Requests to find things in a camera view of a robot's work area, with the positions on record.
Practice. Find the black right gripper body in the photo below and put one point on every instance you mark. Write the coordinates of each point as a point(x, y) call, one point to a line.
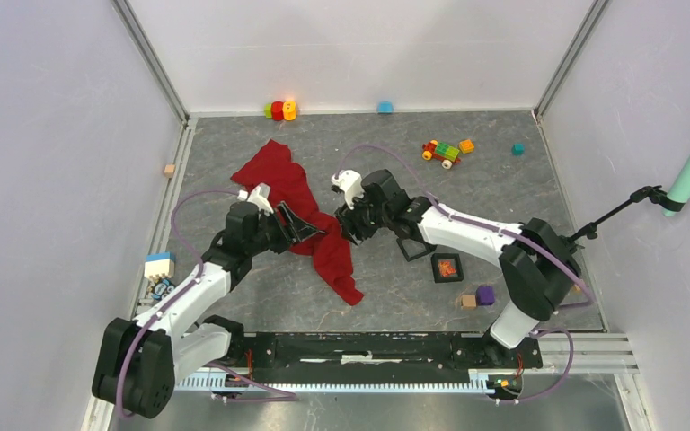
point(367, 218)

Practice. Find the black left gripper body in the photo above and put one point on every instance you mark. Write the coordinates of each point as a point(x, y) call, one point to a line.
point(269, 235)

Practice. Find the red garment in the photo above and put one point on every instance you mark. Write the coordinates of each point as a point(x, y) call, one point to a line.
point(274, 166)

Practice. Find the orange flower brooch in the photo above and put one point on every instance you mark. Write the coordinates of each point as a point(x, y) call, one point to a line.
point(447, 268)

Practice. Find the black square display box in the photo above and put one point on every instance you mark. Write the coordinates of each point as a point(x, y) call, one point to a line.
point(434, 265)

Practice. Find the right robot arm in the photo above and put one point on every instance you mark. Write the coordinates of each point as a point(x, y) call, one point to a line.
point(537, 264)

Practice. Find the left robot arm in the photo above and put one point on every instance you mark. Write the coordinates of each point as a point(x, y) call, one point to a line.
point(143, 359)

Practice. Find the colourful toy brick car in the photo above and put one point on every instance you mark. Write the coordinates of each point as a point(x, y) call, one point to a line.
point(448, 155)

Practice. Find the blue dome block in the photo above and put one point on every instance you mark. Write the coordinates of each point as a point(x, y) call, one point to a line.
point(384, 108)

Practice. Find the blue white block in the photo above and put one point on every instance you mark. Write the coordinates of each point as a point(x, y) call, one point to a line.
point(158, 266)

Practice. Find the orange toy brick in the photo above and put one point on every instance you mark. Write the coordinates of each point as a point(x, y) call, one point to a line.
point(466, 146)

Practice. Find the blue owl toy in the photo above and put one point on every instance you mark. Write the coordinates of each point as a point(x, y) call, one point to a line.
point(160, 288)

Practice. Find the green red orange toy stack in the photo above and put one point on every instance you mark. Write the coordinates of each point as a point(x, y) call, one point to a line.
point(281, 110)

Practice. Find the tan wooden cube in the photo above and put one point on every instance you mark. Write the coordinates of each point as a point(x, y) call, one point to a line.
point(468, 302)

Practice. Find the purple cube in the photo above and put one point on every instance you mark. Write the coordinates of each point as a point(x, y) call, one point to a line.
point(485, 295)

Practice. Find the teal cube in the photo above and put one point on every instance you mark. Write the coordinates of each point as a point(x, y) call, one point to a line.
point(518, 149)

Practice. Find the black mini tripod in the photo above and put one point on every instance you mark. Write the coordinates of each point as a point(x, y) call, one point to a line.
point(655, 194)

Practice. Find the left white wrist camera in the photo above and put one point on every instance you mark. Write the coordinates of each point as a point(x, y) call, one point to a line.
point(259, 196)

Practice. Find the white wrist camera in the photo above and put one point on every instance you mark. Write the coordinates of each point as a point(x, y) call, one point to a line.
point(348, 182)
point(259, 196)

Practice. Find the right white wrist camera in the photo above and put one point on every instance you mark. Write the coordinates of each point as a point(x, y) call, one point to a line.
point(348, 182)

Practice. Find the small wooden cube on rail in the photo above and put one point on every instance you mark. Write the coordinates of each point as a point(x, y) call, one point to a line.
point(169, 170)

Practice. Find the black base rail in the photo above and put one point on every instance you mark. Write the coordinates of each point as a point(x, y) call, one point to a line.
point(375, 357)

